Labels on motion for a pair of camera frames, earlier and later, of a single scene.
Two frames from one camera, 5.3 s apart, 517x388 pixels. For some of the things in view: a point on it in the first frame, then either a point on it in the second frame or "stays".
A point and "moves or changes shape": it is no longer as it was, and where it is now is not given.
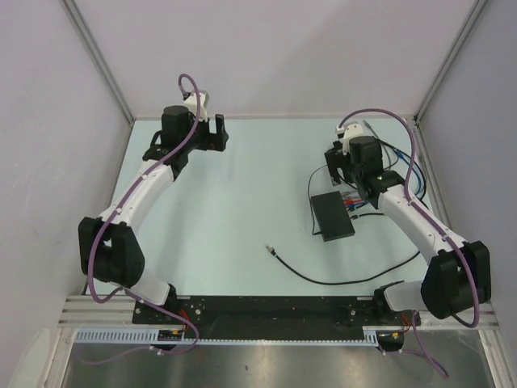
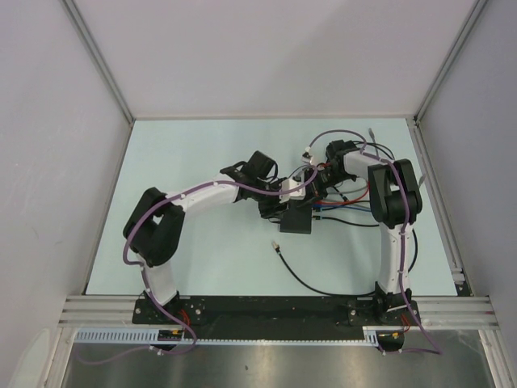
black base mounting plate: [277, 318] stays
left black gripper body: [202, 140] → [269, 204]
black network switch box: [333, 217] → [296, 220]
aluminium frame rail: [83, 311] stays
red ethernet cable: [350, 201] moves or changes shape
